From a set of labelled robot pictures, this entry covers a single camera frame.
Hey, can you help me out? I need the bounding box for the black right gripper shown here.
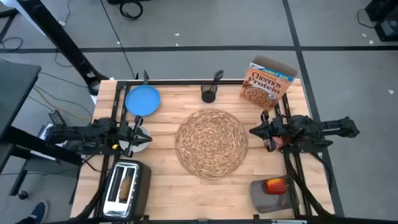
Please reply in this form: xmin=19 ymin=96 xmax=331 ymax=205
xmin=248 ymin=110 xmax=292 ymax=153

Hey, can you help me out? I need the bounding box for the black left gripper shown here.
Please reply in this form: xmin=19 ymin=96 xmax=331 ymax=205
xmin=117 ymin=115 xmax=154 ymax=158

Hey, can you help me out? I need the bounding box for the white bowl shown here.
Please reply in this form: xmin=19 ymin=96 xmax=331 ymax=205
xmin=119 ymin=123 xmax=151 ymax=154

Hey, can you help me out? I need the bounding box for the red translucent cup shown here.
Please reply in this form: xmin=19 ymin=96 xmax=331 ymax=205
xmin=263 ymin=136 xmax=293 ymax=153

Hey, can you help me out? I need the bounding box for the blue plate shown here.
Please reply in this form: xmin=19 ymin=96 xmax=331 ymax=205
xmin=124 ymin=85 xmax=162 ymax=118

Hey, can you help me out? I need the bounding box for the Cheerios Protein cereal box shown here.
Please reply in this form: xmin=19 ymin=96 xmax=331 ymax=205
xmin=239 ymin=55 xmax=299 ymax=110

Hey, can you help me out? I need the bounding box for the brown toast slice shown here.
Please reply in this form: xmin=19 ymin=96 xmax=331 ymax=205
xmin=118 ymin=176 xmax=132 ymax=202

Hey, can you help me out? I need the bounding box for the red and yellow apple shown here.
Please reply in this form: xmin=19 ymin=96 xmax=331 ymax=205
xmin=264 ymin=177 xmax=289 ymax=195

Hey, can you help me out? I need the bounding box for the black and chrome toaster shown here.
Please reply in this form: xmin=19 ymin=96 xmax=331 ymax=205
xmin=99 ymin=159 xmax=152 ymax=221

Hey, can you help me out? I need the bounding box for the round woven placemat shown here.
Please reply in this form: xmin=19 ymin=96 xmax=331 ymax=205
xmin=174 ymin=108 xmax=249 ymax=180

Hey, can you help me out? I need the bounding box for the black mesh utensil cup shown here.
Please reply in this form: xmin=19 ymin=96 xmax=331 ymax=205
xmin=201 ymin=83 xmax=218 ymax=104

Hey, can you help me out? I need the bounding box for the grey translucent plastic container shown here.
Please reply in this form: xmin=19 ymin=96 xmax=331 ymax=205
xmin=250 ymin=174 xmax=301 ymax=214

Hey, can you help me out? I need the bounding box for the black power adapter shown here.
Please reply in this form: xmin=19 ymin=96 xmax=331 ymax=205
xmin=49 ymin=110 xmax=67 ymax=127

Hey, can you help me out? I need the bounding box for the person's shoe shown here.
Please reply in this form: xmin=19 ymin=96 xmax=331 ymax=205
xmin=29 ymin=200 xmax=50 ymax=224

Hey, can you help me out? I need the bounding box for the black stand leg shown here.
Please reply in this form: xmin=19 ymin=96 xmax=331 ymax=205
xmin=17 ymin=0 xmax=109 ymax=96

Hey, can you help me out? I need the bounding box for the black desk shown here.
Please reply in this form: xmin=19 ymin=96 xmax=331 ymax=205
xmin=0 ymin=60 xmax=83 ymax=197

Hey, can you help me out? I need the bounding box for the black equipment box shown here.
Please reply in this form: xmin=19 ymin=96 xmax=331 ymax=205
xmin=365 ymin=0 xmax=398 ymax=43

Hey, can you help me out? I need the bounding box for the yellow floor cable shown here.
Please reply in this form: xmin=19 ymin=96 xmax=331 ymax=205
xmin=32 ymin=86 xmax=93 ymax=121

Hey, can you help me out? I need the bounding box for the thin black floor cable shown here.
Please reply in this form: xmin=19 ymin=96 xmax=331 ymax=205
xmin=99 ymin=0 xmax=138 ymax=80

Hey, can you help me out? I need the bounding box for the coiled black cable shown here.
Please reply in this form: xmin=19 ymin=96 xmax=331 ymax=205
xmin=119 ymin=0 xmax=144 ymax=21

